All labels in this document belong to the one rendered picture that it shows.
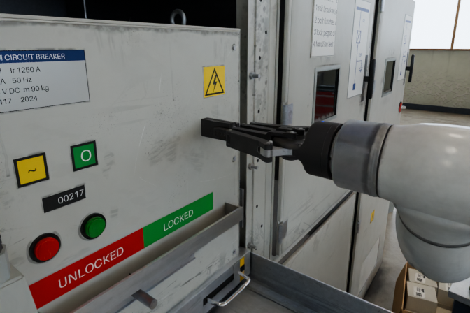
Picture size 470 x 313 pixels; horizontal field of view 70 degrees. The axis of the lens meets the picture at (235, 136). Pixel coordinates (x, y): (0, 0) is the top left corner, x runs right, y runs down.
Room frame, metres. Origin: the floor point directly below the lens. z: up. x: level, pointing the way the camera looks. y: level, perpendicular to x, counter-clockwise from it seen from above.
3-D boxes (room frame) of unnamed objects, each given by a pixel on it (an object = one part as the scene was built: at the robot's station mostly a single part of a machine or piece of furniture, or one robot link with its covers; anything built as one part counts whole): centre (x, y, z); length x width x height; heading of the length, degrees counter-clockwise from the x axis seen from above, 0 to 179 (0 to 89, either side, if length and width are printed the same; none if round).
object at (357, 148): (0.40, -0.16, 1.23); 0.09 x 0.06 x 0.09; 143
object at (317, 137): (0.45, -0.10, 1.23); 0.09 x 0.08 x 0.07; 53
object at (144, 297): (0.41, 0.14, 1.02); 0.06 x 0.02 x 0.04; 53
